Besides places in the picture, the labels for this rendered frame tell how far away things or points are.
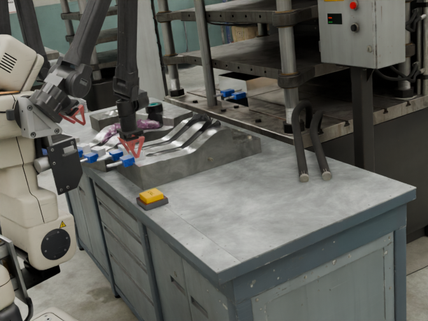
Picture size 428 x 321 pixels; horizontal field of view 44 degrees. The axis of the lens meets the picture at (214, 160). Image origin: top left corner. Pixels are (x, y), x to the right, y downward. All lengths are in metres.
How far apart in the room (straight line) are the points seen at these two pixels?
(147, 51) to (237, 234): 4.93
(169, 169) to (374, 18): 0.90
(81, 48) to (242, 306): 0.84
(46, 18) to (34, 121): 7.55
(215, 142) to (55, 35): 7.29
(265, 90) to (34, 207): 1.39
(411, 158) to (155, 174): 1.41
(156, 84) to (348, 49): 4.42
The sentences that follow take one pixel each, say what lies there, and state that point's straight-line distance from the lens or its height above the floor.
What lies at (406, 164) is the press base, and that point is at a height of 0.47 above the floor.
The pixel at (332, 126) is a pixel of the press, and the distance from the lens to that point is 2.36.
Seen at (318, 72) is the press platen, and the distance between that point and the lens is 2.39.
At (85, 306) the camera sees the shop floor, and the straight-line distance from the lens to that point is 2.80.
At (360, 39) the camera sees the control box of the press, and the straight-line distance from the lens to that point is 2.06.
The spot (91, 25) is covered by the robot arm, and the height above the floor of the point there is 1.38.
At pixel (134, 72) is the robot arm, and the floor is 1.20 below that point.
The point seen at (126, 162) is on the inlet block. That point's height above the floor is 0.90.
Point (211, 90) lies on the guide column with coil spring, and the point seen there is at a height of 0.88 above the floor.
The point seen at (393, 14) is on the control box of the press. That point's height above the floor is 1.25.
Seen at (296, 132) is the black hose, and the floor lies 0.89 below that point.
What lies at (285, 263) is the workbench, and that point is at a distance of 1.45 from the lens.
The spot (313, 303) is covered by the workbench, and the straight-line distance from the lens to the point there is 1.59.
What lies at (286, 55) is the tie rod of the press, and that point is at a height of 1.12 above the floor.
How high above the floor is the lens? 1.48
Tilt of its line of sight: 20 degrees down
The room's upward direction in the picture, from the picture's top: 8 degrees counter-clockwise
